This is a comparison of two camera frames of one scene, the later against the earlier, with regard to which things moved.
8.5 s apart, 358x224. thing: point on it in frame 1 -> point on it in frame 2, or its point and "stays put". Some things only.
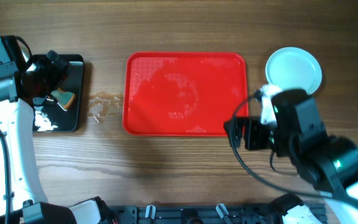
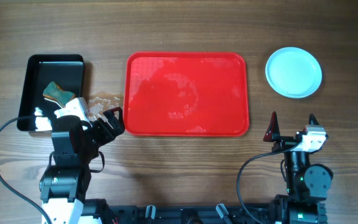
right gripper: [253, 126] -> [273, 135]
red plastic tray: [182, 93] stays put
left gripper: [50, 70] -> [106, 135]
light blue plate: [292, 67] stays put
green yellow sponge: [65, 99] stays put
